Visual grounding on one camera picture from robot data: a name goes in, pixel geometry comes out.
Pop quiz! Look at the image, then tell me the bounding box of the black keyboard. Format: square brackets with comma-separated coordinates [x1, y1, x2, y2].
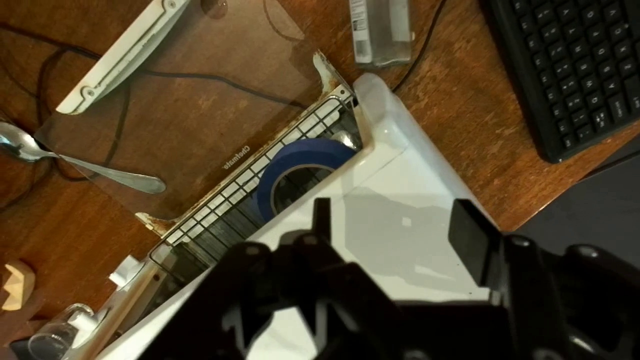
[478, 0, 640, 164]

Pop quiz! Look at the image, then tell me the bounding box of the white toaster oven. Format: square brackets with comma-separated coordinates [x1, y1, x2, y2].
[38, 0, 498, 360]

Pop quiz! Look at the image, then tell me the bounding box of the metal spoon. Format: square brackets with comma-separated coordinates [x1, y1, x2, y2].
[0, 121, 168, 198]

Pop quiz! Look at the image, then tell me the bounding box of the small clear glass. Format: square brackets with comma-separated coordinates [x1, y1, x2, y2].
[9, 303, 102, 360]

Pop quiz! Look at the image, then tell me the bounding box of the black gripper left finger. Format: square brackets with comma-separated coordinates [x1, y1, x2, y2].
[313, 196, 334, 244]

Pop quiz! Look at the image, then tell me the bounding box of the clear glass shaker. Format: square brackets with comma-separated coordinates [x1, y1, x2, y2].
[347, 0, 417, 68]

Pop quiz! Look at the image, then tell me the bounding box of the blue tape roll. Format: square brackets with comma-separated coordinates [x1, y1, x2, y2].
[255, 138, 356, 225]

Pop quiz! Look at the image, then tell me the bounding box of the small tan wooden piece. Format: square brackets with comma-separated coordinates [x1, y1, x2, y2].
[0, 258, 38, 315]

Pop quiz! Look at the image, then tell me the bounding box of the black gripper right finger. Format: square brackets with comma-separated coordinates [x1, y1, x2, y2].
[446, 196, 507, 287]

